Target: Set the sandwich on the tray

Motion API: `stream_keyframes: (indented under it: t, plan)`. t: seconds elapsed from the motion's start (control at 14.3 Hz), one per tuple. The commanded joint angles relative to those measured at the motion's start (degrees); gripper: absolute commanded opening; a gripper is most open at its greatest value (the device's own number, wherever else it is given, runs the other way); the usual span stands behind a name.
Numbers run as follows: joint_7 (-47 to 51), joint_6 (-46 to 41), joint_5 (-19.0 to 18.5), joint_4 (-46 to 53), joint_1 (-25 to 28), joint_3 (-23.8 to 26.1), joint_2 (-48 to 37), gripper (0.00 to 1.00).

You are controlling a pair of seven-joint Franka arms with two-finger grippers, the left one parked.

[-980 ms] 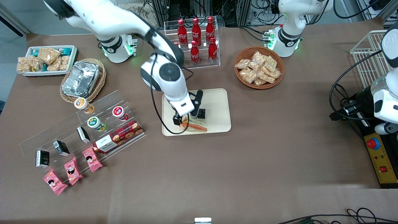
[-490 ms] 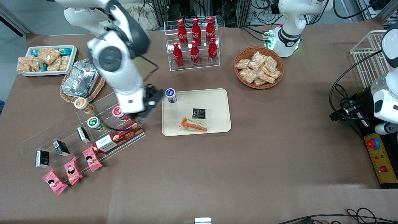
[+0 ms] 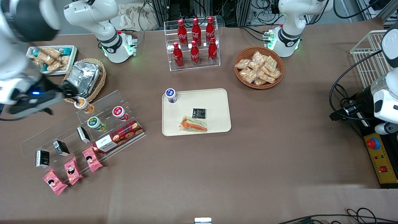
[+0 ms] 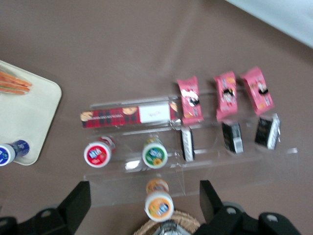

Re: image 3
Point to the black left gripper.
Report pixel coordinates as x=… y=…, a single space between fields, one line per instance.
x=362 y=99

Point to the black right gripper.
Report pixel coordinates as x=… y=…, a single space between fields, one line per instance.
x=49 y=86

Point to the triangle sandwich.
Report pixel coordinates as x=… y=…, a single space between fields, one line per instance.
x=193 y=125

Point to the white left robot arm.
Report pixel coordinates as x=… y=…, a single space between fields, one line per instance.
x=292 y=18

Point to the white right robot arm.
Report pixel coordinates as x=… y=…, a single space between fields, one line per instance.
x=93 y=15

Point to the white rectangular snack tray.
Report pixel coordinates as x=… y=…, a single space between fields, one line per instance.
x=73 y=59

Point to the cream plastic serving tray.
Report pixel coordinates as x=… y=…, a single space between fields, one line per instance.
x=214 y=99

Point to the orange-lid yogurt cup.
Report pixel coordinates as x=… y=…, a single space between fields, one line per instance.
x=83 y=105

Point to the stacked aluminium foil containers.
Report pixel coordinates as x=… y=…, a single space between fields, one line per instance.
x=85 y=76

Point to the foil container in basket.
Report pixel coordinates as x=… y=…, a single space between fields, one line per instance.
x=101 y=81

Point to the clear acrylic stepped display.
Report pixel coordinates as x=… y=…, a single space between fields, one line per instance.
x=105 y=99

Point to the green-lid yogurt cup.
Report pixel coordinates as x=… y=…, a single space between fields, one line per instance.
x=94 y=123

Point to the small black carton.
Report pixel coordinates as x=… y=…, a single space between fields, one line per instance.
x=61 y=148
x=42 y=159
x=83 y=134

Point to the teal snack packet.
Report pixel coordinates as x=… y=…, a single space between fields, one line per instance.
x=66 y=51

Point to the large puffed rice snack packet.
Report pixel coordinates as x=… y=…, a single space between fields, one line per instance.
x=48 y=55

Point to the red-lid yogurt cup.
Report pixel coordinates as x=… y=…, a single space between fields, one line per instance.
x=119 y=112

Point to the yellow emergency stop control box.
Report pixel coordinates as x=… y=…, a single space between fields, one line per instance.
x=384 y=158

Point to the red plaid cookie box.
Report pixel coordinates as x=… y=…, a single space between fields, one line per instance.
x=124 y=135

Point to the pink snack packet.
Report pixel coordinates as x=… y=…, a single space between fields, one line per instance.
x=54 y=182
x=91 y=159
x=73 y=171

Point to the clear-wrapped rice cracker packet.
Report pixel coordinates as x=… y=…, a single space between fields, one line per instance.
x=242 y=63
x=266 y=77
x=248 y=75
x=254 y=66
x=270 y=63
x=258 y=57
x=260 y=82

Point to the crumpled beige paper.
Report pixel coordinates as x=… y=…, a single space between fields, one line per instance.
x=133 y=18

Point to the blue-lid yogurt cup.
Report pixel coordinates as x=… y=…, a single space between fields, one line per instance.
x=171 y=95

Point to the round brown wicker basket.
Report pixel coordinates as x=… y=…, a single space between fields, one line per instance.
x=241 y=79

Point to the red cola bottle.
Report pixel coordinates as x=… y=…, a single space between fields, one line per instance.
x=178 y=57
x=212 y=53
x=195 y=55
x=210 y=29
x=196 y=31
x=182 y=34

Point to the clear acrylic bottle rack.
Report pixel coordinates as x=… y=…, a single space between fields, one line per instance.
x=174 y=31

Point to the black snack packet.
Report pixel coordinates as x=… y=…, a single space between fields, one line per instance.
x=199 y=113

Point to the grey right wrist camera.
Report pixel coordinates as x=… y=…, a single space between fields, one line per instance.
x=34 y=104

